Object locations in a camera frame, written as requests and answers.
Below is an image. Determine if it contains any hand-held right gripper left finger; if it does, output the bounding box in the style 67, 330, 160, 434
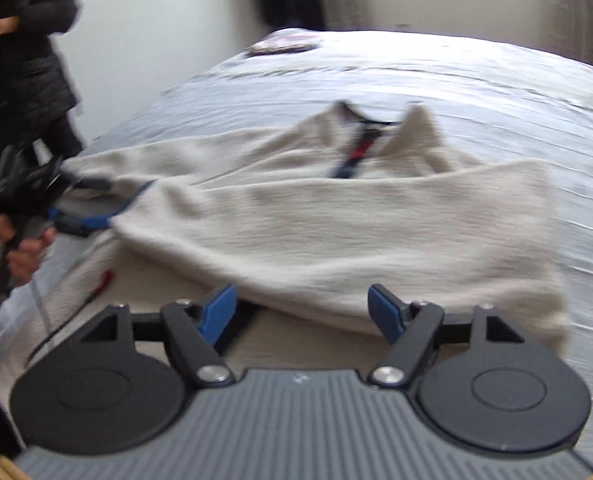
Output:
79, 282, 240, 388

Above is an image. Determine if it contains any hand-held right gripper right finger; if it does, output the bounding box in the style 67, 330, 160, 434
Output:
367, 282, 532, 388

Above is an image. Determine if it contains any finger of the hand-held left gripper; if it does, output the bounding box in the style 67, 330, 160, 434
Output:
45, 205, 127, 240
59, 172, 120, 197

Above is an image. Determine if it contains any cream knit sweater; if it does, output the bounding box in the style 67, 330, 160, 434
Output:
62, 99, 573, 357

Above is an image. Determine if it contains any person's left hand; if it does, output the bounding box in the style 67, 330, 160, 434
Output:
0, 199, 60, 288

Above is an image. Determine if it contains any bed with pale blue bedspread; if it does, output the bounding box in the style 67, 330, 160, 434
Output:
0, 29, 593, 461

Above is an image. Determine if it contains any red and black cable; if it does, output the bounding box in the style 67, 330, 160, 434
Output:
26, 269, 117, 361

